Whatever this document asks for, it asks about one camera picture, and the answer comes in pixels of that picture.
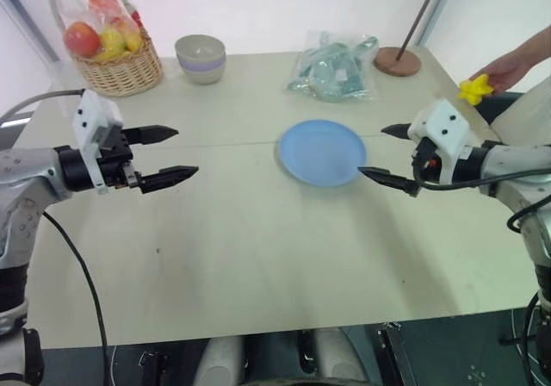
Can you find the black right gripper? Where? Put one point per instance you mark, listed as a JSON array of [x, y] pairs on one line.
[[427, 162]]

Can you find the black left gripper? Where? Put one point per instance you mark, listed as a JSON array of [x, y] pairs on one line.
[[116, 162]]

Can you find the yellow toy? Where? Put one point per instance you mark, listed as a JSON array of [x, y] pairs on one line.
[[473, 89]]

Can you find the person's bare forearm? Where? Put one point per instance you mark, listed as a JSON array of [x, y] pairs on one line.
[[540, 43]]

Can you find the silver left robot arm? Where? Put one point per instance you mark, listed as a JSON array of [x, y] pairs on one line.
[[26, 175]]

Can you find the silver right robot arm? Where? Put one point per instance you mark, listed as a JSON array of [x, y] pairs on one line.
[[516, 166]]

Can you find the blue round plate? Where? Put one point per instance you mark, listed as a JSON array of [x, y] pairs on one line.
[[323, 151]]

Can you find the clear plastic fruit bag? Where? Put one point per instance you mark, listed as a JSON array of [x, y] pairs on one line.
[[116, 20]]

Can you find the person's bare hand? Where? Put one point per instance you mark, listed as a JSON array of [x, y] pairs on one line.
[[510, 71]]

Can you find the woven wicker basket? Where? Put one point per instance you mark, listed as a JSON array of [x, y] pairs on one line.
[[125, 73]]

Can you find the beige ceramic bowl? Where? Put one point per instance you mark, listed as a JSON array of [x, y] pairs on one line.
[[203, 76]]

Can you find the wooden stand with rod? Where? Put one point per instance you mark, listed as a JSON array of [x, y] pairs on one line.
[[396, 63]]

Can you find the lavender ceramic bowl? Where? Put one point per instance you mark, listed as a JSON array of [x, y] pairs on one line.
[[202, 64]]

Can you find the plastic bag of teal items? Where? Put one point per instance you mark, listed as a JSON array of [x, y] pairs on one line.
[[333, 69]]

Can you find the grey-green ceramic bowl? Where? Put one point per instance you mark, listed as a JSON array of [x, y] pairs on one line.
[[200, 45]]

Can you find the red apple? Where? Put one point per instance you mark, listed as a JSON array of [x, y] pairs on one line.
[[82, 39]]

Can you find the person's light clothing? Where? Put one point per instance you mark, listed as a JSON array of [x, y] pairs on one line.
[[531, 110]]

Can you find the light grey rounded robot leg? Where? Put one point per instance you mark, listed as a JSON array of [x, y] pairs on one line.
[[338, 353], [221, 362]]

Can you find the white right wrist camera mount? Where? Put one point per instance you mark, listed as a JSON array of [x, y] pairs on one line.
[[445, 127]]

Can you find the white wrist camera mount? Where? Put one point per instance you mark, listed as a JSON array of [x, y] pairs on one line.
[[92, 110], [445, 127]]

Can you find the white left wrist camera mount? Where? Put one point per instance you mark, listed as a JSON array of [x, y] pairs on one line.
[[92, 110]]

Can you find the grey window frame post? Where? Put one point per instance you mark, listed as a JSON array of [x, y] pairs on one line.
[[439, 7]]

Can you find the grey-blue frame bar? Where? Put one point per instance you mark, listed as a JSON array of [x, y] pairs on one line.
[[28, 17]]

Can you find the black metal bracket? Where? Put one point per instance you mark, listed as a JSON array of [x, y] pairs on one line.
[[306, 351], [394, 353], [152, 369]]

